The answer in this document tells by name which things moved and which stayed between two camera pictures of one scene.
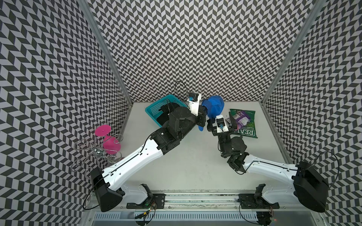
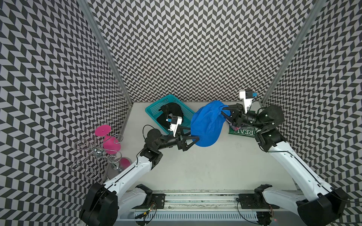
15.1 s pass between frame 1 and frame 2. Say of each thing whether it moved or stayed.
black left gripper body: moved
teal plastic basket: stayed
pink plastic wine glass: stayed
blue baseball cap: moved
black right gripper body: moved
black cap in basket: stayed
